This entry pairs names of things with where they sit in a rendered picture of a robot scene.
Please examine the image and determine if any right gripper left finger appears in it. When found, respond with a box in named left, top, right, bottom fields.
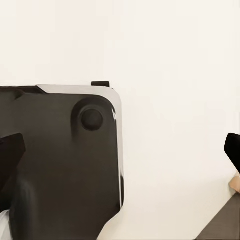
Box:
left=0, top=133, right=26, bottom=193

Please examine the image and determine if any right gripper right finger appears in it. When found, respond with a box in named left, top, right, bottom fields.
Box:
left=224, top=132, right=240, bottom=173

